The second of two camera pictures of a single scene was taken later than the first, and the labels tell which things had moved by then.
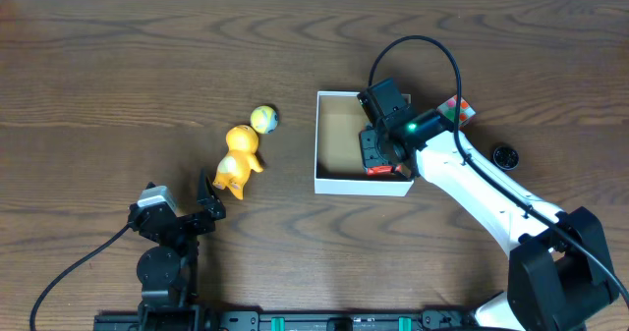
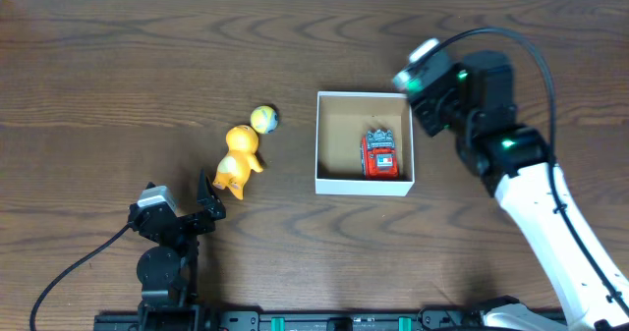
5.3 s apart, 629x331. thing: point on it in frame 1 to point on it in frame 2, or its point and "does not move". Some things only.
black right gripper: x=371 y=155 to x=427 y=110
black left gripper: x=182 y=221 does not move
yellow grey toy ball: x=263 y=120 does not move
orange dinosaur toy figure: x=236 y=164 does not move
